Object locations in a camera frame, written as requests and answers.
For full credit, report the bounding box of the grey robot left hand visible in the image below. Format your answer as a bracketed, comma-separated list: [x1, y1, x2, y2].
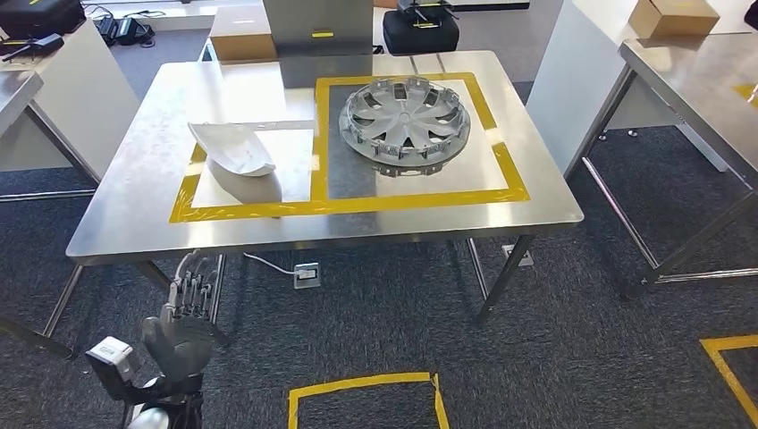
[140, 249, 231, 389]

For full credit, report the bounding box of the white curved plastic part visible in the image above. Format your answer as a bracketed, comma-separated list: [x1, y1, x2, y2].
[187, 121, 278, 178]

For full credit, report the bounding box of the steel workbench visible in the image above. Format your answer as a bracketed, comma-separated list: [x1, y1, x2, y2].
[42, 50, 585, 339]

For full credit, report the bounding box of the metal floor socket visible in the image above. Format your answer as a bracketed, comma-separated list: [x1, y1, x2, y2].
[292, 262, 322, 290]
[501, 243, 535, 267]

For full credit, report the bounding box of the yellow floor tape square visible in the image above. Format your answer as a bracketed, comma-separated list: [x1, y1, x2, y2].
[287, 371, 451, 429]
[699, 334, 758, 426]

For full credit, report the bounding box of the yellow tape double rectangle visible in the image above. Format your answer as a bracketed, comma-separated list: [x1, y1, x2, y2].
[169, 71, 532, 225]

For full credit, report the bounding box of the white desk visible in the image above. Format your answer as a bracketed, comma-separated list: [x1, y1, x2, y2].
[0, 21, 142, 176]
[526, 0, 758, 179]

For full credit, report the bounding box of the steel table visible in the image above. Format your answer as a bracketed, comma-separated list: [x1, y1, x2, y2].
[0, 70, 102, 359]
[562, 32, 758, 300]

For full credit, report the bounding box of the black power adapter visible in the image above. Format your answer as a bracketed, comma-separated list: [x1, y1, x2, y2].
[115, 17, 156, 47]
[94, 15, 118, 44]

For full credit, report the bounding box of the brown cardboard box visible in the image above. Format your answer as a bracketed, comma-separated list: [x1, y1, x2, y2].
[627, 0, 721, 39]
[210, 4, 280, 63]

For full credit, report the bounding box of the silver wheel cover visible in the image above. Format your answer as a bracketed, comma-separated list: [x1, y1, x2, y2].
[338, 75, 473, 178]

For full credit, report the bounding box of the black handheld device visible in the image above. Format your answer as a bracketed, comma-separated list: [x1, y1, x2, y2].
[0, 33, 65, 63]

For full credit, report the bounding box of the grey laptop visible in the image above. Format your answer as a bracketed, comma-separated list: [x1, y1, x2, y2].
[263, 0, 375, 57]

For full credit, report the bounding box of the black equipment bag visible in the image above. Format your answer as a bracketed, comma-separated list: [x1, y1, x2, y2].
[0, 0, 87, 40]

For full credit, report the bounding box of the black carry case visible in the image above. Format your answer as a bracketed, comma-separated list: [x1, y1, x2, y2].
[382, 6, 460, 56]

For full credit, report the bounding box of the yellow table tape marking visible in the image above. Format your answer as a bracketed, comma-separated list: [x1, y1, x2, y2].
[733, 82, 758, 109]

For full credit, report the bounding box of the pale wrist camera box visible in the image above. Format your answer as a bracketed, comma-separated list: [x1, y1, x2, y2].
[84, 336, 139, 404]

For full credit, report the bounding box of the white power cable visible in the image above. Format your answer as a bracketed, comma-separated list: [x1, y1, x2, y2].
[242, 252, 298, 276]

